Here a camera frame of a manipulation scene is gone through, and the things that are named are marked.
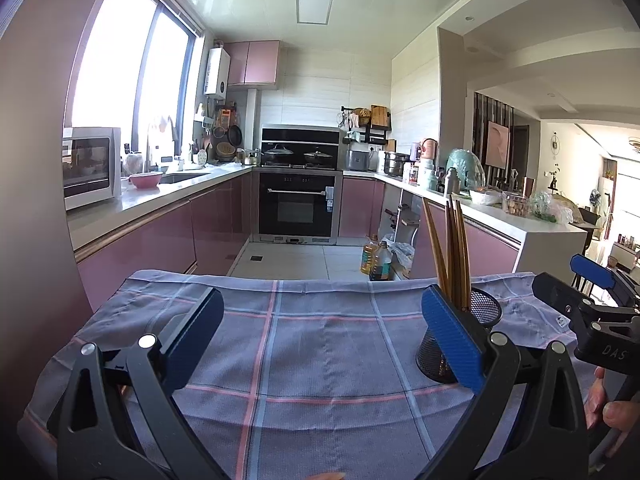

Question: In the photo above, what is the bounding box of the white toaster oven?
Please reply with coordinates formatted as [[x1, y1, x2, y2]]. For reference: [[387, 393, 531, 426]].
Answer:
[[62, 126, 122, 211]]

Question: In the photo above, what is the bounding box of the white peninsula countertop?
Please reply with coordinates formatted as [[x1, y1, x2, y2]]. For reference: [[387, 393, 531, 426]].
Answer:
[[342, 170, 588, 261]]

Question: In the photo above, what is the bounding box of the ceiling light panel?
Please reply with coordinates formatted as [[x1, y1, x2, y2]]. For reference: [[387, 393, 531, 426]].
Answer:
[[295, 0, 335, 25]]

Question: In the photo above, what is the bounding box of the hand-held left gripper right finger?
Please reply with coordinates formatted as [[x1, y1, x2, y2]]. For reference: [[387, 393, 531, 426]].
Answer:
[[420, 284, 590, 480]]

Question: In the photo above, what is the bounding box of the white water heater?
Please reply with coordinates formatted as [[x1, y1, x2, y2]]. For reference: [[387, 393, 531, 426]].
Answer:
[[204, 47, 231, 98]]

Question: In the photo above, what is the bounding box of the blue plaid tablecloth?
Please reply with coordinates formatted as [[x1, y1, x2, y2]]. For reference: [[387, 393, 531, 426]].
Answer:
[[17, 269, 601, 480]]

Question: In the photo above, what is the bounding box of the kitchen window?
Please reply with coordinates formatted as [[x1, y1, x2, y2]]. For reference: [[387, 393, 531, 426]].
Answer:
[[70, 0, 198, 171]]

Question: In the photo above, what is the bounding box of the white sink countertop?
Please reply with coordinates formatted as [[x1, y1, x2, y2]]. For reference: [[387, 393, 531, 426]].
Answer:
[[65, 165, 253, 252]]

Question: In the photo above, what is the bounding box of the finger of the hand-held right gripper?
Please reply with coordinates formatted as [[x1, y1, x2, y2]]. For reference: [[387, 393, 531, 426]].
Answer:
[[531, 272, 601, 331], [570, 254, 640, 306]]

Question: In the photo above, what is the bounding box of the yellow oil bottle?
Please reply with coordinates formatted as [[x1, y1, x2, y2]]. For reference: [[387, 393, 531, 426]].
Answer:
[[361, 234, 379, 276]]

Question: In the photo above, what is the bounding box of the bundle of wooden chopsticks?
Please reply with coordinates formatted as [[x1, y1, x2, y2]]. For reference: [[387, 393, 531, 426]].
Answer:
[[421, 195, 473, 311]]

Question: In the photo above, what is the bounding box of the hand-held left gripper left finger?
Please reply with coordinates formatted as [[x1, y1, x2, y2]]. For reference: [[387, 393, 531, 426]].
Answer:
[[47, 286, 226, 480]]

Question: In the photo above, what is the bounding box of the black range hood stove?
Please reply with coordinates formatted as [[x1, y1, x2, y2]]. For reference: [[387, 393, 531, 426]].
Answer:
[[260, 124, 343, 170]]

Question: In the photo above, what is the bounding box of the small pink base cabinet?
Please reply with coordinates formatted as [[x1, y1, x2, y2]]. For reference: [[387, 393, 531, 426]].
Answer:
[[339, 176, 387, 239]]

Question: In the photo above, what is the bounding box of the dark oil bottle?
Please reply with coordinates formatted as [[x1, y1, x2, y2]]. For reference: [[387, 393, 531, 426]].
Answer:
[[370, 240, 393, 282]]

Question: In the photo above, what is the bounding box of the pink peninsula cabinet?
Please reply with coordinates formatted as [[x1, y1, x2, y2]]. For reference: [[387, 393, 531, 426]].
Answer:
[[410, 200, 521, 281]]

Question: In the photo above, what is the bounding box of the person's right hand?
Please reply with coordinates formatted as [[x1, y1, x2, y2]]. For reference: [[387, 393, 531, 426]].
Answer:
[[585, 366, 640, 433]]

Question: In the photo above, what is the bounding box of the wooden slat partition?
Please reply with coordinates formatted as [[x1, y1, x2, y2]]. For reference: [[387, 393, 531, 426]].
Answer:
[[472, 91, 516, 188]]

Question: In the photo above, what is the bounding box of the black wok with lid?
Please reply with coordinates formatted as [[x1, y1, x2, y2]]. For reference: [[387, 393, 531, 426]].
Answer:
[[264, 144, 296, 165]]

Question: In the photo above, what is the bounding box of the long pink base cabinet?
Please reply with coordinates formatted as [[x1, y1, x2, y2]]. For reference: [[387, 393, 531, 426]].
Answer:
[[75, 170, 253, 313]]

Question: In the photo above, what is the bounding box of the black wall rack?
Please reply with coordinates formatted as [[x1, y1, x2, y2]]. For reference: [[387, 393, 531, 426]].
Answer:
[[341, 104, 393, 143]]

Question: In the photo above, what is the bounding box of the black mesh utensil holder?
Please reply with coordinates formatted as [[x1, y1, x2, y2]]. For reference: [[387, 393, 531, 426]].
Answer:
[[416, 286, 503, 385]]

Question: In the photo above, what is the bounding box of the steel sink faucet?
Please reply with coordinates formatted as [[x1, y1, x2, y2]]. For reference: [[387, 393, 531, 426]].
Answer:
[[150, 115, 181, 166]]

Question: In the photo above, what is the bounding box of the bag of greens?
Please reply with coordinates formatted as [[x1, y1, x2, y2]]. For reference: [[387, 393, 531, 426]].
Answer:
[[530, 191, 575, 223]]

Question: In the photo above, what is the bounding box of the pink bowl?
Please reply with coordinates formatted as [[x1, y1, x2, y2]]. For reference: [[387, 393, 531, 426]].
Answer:
[[129, 171, 165, 190]]

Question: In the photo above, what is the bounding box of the black built-in oven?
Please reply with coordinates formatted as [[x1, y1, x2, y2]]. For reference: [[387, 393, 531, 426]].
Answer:
[[259, 170, 343, 238]]

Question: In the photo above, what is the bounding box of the pink wall picture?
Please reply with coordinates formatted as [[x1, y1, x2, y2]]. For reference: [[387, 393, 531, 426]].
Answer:
[[486, 121, 511, 168]]

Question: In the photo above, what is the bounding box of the steel stockpot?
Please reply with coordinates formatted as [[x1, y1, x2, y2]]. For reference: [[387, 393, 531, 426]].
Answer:
[[384, 151, 411, 177]]

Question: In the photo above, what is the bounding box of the green glass jug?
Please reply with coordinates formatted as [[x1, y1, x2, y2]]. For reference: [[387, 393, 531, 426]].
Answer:
[[445, 147, 487, 191]]

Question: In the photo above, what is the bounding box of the clear plastic bag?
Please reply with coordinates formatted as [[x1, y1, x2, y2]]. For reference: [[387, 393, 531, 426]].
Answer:
[[387, 237, 416, 278]]

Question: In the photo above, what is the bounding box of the pink wall cabinet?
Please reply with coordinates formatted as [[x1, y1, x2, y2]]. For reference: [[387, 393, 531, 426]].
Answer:
[[226, 40, 281, 87]]

